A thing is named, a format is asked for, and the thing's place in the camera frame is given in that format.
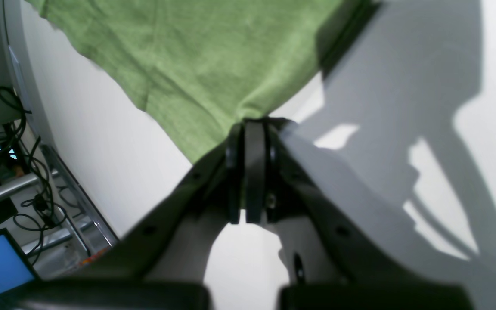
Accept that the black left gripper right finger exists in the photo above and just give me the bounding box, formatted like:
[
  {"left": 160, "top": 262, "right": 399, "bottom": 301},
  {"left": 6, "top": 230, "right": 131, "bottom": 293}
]
[{"left": 245, "top": 118, "right": 455, "bottom": 287}]

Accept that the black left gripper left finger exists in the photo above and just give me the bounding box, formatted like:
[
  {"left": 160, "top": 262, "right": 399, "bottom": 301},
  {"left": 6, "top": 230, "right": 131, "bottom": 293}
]
[{"left": 75, "top": 124, "right": 244, "bottom": 280}]

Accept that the green T-shirt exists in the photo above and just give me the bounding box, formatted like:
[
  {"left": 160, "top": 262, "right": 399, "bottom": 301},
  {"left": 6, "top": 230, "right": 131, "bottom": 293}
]
[{"left": 30, "top": 0, "right": 377, "bottom": 163}]

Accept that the silver metal table frame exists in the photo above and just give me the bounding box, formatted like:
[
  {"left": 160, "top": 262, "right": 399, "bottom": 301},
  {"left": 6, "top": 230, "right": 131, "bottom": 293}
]
[{"left": 0, "top": 145, "right": 118, "bottom": 257}]

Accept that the black cable bundle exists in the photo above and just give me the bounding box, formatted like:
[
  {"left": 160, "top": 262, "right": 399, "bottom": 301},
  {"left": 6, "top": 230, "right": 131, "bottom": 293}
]
[{"left": 0, "top": 86, "right": 81, "bottom": 265}]

